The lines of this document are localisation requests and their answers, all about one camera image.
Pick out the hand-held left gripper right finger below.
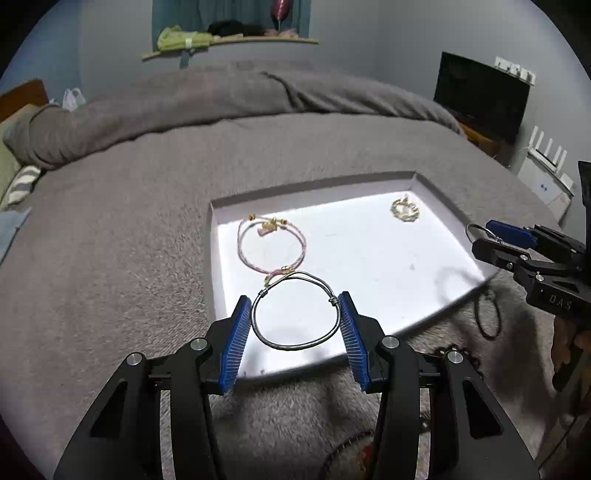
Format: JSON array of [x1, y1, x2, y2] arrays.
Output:
[[337, 291, 541, 480]]

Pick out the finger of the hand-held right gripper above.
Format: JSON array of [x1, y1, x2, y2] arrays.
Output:
[[485, 220, 587, 266], [471, 237, 546, 287]]

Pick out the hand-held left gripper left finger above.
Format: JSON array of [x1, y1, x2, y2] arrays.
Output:
[[53, 295, 252, 480]]

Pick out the silver hoop bangle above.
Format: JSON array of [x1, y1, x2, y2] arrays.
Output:
[[466, 223, 504, 245]]

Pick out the silver wire bangle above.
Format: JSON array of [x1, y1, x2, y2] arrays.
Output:
[[250, 272, 340, 352]]

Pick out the black band bracelet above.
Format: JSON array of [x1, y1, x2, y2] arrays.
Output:
[[475, 288, 502, 340]]

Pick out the grey cardboard box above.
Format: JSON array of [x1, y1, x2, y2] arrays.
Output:
[[205, 172, 502, 381]]

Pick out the large black bead bracelet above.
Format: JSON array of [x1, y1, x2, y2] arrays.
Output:
[[318, 429, 375, 480]]

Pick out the dark blue bead necklace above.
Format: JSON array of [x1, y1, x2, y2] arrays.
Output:
[[427, 346, 483, 379]]

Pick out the person's right hand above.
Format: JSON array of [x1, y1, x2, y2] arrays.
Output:
[[551, 318, 591, 384]]

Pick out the white cardboard box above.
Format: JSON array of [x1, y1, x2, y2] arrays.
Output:
[[517, 154, 575, 217]]

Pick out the white router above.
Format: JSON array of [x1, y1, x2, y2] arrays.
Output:
[[526, 126, 568, 164]]

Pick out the wooden television stand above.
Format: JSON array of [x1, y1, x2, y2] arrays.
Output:
[[457, 122, 513, 167]]

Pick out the black television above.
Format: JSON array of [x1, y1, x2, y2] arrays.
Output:
[[433, 52, 530, 144]]

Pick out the grey bed blanket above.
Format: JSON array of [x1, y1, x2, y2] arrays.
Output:
[[0, 111, 568, 480]]

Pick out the grey duvet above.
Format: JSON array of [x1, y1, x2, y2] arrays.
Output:
[[2, 60, 465, 169]]

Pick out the light blue cloth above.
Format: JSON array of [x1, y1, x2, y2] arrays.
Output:
[[0, 208, 31, 264]]

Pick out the striped pillow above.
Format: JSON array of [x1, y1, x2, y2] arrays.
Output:
[[0, 164, 44, 210]]

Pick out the olive pillow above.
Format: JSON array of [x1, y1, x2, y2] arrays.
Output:
[[0, 104, 47, 204]]

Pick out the white plastic bag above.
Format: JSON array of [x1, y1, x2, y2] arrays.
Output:
[[61, 88, 86, 112]]

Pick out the wooden window ledge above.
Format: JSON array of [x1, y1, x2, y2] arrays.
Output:
[[141, 37, 319, 61]]

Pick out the green cloth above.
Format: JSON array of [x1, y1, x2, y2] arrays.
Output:
[[157, 26, 213, 51]]

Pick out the black cloth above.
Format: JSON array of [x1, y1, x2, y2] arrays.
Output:
[[207, 21, 264, 38]]

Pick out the wooden headboard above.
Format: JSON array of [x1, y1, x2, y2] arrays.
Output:
[[0, 78, 49, 123]]

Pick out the teal curtain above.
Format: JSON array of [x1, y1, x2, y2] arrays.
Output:
[[152, 0, 310, 40]]

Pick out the gold chain bracelet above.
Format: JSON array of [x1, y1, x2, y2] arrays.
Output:
[[390, 195, 421, 223]]

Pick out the pink cord bracelet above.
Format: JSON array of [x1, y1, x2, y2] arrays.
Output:
[[237, 213, 308, 278]]

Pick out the white wall outlets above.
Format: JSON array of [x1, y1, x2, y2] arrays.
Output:
[[494, 56, 539, 86]]

